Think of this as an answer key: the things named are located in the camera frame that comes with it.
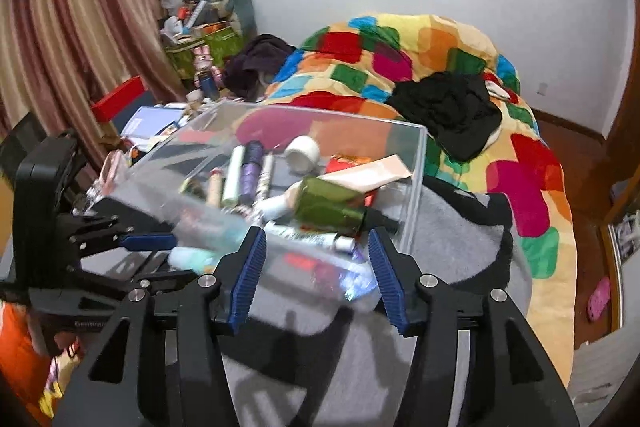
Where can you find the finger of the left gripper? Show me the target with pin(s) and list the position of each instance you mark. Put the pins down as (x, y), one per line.
(148, 242)

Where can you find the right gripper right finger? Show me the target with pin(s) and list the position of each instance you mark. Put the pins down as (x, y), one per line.
(511, 380)

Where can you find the mint green lotion bottle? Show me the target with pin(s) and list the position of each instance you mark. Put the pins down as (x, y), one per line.
(200, 261)

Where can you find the pink crocs shoe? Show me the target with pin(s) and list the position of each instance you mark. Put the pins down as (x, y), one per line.
(599, 299)

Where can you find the wooden shelf unit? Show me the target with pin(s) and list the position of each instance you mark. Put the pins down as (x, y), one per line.
(622, 154)

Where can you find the white toothpaste tube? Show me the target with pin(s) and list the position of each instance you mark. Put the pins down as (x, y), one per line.
(331, 241)

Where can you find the dark purple garment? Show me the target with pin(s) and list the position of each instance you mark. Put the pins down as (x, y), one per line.
(247, 74)

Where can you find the white small bottle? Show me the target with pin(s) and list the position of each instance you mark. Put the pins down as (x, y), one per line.
(275, 207)

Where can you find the purple bottle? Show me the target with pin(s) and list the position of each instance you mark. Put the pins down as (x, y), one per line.
(250, 171)

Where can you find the red small box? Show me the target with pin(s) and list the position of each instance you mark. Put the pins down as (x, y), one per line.
(342, 162)

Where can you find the white tape roll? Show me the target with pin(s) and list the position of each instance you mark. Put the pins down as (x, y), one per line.
(302, 154)

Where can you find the colourful patchwork quilt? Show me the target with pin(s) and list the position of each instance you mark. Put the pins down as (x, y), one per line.
(354, 66)

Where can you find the clear plastic storage bin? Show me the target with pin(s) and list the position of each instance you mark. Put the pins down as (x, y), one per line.
(180, 181)

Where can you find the striped brown curtain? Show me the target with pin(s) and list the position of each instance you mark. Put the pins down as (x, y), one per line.
(60, 56)

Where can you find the red flat box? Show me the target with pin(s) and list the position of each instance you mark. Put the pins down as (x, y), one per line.
(118, 100)

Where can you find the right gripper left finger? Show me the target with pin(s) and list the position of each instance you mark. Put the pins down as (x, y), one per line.
(157, 360)

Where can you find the black clothing pile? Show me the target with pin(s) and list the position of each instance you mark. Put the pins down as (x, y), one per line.
(454, 108)

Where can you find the green dinosaur plush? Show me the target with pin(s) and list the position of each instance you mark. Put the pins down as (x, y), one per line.
(239, 14)

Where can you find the green spray bottle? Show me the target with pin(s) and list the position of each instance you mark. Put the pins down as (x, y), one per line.
(329, 207)

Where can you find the pale green tube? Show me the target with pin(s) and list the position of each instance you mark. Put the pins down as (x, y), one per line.
(231, 191)

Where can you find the green bag of clutter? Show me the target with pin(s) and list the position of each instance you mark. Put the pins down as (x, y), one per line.
(207, 30)

